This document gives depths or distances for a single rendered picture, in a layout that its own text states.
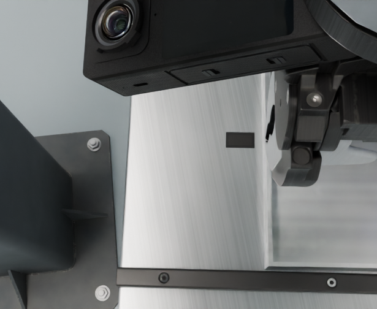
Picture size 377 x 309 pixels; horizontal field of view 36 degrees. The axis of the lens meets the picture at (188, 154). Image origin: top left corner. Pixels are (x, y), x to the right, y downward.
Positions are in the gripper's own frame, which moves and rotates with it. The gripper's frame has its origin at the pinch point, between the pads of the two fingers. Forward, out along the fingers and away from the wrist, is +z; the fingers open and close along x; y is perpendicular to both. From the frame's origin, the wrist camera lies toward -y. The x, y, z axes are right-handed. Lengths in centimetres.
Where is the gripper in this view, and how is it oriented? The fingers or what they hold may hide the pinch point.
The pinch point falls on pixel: (272, 143)
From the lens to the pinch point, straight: 36.5
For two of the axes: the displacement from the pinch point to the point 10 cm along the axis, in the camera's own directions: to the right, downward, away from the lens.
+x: 0.3, -9.6, 2.8
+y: 10.0, 0.2, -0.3
